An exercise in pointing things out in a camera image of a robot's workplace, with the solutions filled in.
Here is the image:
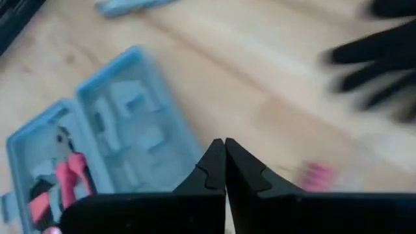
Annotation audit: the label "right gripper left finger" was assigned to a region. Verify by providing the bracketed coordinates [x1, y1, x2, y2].
[60, 138, 227, 234]

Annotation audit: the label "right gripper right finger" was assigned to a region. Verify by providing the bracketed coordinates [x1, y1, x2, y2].
[225, 138, 416, 234]

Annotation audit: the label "pink-handled screwdriver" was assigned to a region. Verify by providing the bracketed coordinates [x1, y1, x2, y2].
[279, 160, 335, 193]

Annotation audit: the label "pink-handled pliers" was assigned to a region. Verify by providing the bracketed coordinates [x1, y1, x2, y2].
[53, 125, 97, 211]

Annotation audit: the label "grey plastic tool case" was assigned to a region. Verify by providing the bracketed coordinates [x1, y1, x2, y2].
[0, 45, 203, 234]

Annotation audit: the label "black work glove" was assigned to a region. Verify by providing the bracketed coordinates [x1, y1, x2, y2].
[320, 0, 416, 126]

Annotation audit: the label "black metal table frame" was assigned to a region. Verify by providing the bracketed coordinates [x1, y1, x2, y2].
[0, 0, 46, 56]

